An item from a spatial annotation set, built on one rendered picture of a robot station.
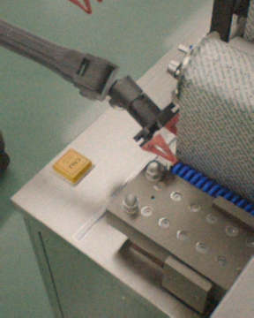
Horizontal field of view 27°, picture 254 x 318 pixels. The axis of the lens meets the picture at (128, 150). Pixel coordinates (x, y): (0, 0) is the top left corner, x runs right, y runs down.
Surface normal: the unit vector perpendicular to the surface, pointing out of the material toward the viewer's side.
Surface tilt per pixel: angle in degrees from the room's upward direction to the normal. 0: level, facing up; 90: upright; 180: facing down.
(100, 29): 0
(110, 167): 0
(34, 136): 0
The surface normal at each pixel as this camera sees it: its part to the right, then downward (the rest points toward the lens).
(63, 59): 0.05, -0.11
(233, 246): -0.01, -0.62
